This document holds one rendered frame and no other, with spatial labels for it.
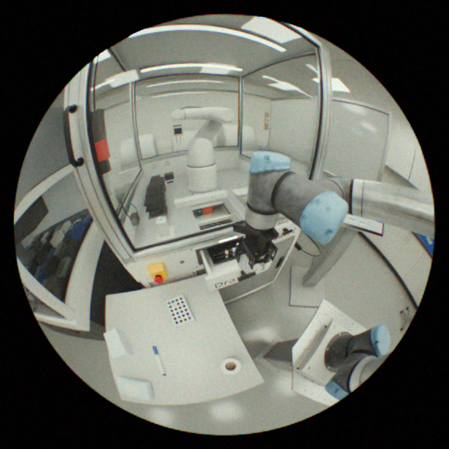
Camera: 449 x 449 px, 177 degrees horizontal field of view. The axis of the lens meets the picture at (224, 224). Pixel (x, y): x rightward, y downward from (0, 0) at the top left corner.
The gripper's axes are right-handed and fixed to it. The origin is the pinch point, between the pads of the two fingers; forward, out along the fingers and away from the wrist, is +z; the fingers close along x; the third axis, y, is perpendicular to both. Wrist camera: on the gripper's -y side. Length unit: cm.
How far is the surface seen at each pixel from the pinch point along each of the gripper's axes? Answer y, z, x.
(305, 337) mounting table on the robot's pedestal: 36.4, 20.5, 13.9
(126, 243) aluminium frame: -15.9, -8.5, -39.4
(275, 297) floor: -2, 97, 49
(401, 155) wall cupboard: 24, -94, 319
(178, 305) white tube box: 0.4, 16.8, -28.5
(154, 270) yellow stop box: -12.1, 5.5, -33.2
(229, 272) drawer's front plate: -1.2, 4.2, -5.9
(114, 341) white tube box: 13, 15, -62
